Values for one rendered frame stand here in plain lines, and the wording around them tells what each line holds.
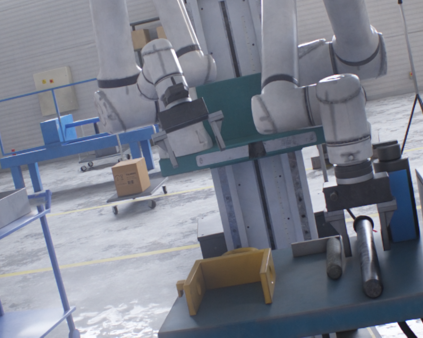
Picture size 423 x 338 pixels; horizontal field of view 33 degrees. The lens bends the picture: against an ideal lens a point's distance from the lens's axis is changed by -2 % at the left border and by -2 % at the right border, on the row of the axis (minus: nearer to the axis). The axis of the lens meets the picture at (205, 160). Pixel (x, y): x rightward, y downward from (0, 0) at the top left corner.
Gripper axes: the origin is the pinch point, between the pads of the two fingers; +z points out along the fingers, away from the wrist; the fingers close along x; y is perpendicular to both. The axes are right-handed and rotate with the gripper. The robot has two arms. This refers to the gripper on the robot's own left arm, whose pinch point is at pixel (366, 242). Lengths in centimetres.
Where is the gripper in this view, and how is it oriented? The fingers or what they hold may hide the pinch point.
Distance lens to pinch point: 147.0
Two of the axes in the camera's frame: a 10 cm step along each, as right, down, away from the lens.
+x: 9.6, -1.8, -2.0
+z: 2.1, 9.7, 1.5
